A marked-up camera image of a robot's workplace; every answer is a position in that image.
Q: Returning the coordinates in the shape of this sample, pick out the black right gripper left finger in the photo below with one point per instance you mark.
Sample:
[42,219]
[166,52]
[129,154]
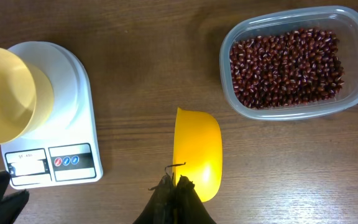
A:
[161,205]

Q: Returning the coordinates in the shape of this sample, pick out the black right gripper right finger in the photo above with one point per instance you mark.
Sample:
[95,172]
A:
[190,209]

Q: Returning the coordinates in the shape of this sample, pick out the yellow plastic measuring scoop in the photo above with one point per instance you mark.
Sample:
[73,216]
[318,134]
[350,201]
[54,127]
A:
[198,152]

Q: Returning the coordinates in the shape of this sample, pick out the white digital kitchen scale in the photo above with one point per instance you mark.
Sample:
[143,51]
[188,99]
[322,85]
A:
[64,150]

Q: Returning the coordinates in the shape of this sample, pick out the yellow plastic bowl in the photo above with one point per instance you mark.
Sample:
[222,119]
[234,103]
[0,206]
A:
[26,97]

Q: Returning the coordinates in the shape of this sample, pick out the red adzuki beans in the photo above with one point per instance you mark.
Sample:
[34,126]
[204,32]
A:
[297,67]

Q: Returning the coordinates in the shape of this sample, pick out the clear plastic food container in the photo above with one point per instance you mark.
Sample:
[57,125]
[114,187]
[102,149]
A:
[343,21]

